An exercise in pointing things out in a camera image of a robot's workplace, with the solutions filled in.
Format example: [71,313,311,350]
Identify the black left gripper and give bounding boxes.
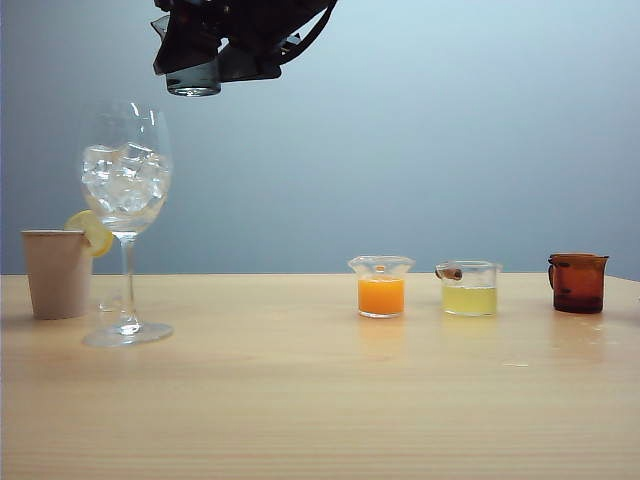
[151,0,332,82]

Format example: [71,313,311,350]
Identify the smoky grey glass measuring cup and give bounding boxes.
[165,68,223,98]

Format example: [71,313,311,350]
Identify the beige paper cup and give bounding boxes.
[19,229,94,321]

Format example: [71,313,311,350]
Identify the clear cup with orange juice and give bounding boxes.
[347,254,416,320]

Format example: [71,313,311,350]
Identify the clear cup with yellow juice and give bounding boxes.
[434,259,503,318]

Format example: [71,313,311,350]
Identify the amber glass measuring cup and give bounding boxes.
[545,252,611,315]

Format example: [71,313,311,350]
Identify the large clear wine glass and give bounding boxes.
[79,99,175,349]

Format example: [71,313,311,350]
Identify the yellow lemon slice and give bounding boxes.
[63,209,115,259]

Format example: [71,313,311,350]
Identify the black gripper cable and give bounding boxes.
[277,0,340,67]

